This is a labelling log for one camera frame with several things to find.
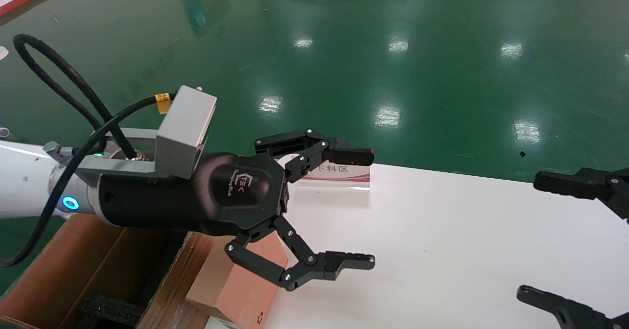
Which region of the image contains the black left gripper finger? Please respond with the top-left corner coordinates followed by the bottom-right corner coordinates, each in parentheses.
top-left (225, 216), bottom-right (376, 291)
top-left (254, 129), bottom-right (375, 183)

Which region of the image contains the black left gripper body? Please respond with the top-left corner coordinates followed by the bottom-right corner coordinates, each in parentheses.
top-left (98, 152), bottom-right (290, 236)

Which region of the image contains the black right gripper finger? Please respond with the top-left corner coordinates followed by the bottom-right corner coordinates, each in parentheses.
top-left (534, 167), bottom-right (629, 219)
top-left (517, 285), bottom-right (629, 329)

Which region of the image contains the small cardboard box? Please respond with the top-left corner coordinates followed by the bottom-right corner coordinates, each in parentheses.
top-left (186, 231), bottom-right (288, 329)

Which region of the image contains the large cardboard box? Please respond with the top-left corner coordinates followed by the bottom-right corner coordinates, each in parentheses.
top-left (0, 214), bottom-right (217, 329)

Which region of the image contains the acrylic sign with red stripe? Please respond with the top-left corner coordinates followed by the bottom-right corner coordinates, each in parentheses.
top-left (278, 155), bottom-right (372, 191)

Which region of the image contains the black foam insert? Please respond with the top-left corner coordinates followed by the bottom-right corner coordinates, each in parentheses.
top-left (79, 292), bottom-right (148, 329)

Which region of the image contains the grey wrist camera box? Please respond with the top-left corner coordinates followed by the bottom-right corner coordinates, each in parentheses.
top-left (74, 85), bottom-right (218, 180)

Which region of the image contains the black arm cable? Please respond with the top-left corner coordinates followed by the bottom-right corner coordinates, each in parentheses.
top-left (0, 34), bottom-right (177, 269)

